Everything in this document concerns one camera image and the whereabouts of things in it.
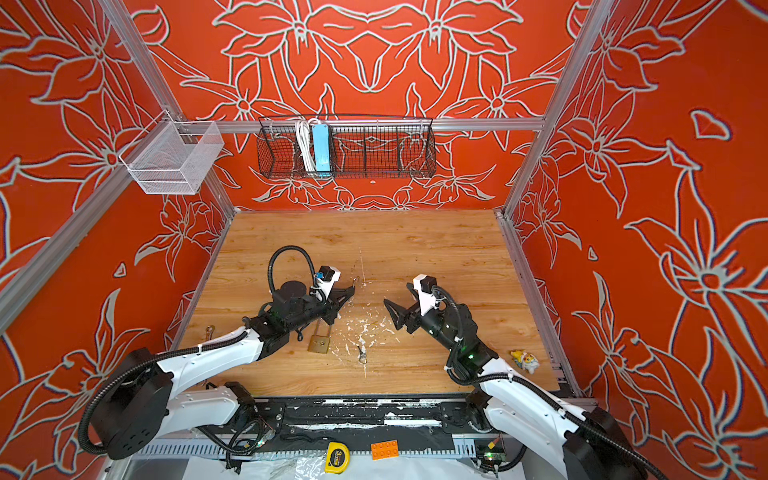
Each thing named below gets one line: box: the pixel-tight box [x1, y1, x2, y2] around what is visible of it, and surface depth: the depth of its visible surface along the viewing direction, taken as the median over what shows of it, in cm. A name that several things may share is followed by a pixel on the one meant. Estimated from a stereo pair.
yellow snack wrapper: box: [508, 349, 540, 375], surface depth 79 cm
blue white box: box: [312, 124, 331, 177], surface depth 91 cm
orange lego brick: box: [371, 439, 399, 461], surface depth 70 cm
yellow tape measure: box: [324, 442, 351, 475], surface depth 68 cm
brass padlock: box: [308, 319, 331, 354], surface depth 87 cm
